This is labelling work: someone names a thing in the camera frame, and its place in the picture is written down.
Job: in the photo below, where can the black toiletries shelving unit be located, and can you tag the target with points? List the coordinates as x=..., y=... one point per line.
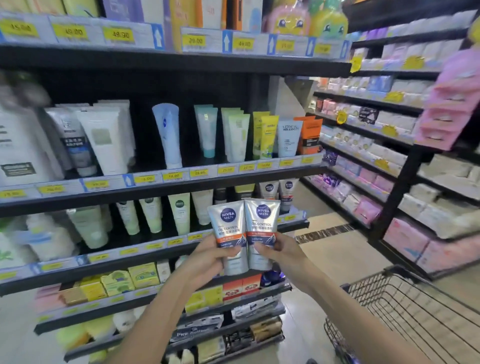
x=150, y=60

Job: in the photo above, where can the yellow bath sponge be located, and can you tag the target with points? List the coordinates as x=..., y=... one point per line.
x=73, y=335

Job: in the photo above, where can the person's left forearm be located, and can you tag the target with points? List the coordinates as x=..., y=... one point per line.
x=157, y=322

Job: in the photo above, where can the wide white tube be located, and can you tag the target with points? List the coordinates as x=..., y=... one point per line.
x=107, y=142

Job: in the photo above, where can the yellow soap box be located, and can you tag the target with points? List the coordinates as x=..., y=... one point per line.
x=117, y=283
x=93, y=289
x=144, y=275

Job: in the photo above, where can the light green face wash tube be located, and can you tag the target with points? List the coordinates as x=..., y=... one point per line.
x=237, y=137

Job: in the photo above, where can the white bottle with blue label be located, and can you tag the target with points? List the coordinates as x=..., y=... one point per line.
x=50, y=238

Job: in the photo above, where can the person's left thumb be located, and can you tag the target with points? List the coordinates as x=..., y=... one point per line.
x=229, y=252

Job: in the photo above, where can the silver face wash tube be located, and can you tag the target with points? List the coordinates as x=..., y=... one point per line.
x=262, y=219
x=228, y=225

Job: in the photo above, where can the person's right hand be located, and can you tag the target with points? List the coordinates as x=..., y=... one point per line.
x=290, y=262

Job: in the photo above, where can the large white bottle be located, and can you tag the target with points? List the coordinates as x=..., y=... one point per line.
x=22, y=150

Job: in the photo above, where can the yellow green cartoon face bottle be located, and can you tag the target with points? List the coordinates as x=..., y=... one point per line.
x=329, y=20

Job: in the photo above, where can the white tube with blue print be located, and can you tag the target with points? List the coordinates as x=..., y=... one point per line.
x=288, y=138

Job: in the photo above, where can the pale green tube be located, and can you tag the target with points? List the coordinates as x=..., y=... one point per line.
x=180, y=213
x=152, y=214
x=201, y=206
x=128, y=217

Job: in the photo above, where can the orange and black tube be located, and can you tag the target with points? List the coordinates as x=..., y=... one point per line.
x=310, y=137

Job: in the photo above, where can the hanging pink packs strip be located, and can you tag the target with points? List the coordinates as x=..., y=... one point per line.
x=452, y=101

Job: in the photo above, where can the yellow face wash tube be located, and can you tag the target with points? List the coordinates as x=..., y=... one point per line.
x=267, y=137

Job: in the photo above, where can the rows of yellow price labels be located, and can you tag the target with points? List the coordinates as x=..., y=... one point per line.
x=112, y=34

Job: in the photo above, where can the small white soap box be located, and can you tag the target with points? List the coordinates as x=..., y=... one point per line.
x=164, y=270

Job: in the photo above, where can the teal face wash tube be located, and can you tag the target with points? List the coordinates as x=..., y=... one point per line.
x=207, y=131

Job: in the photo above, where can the pink cartoon face bottle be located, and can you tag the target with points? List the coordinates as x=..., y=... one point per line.
x=288, y=18

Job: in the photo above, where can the rows of pastel pad packets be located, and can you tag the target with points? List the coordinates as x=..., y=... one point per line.
x=378, y=123

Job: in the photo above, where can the grey and white tube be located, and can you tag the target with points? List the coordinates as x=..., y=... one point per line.
x=77, y=144

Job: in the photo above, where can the white and blue tube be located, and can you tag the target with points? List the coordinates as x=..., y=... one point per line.
x=168, y=135

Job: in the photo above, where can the person's left hand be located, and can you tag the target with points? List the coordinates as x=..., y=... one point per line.
x=198, y=264

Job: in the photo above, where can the black shelving unit with packets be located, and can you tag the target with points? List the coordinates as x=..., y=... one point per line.
x=397, y=187

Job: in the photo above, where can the person's right thumb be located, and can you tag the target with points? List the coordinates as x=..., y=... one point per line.
x=264, y=249

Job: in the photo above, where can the silver tube on shelf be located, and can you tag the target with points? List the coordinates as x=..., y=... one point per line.
x=288, y=193
x=269, y=189

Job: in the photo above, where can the red and orange soap box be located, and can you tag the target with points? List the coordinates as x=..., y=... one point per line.
x=251, y=284
x=232, y=290

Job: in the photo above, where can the plain yellow box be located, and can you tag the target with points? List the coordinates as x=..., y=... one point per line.
x=204, y=299

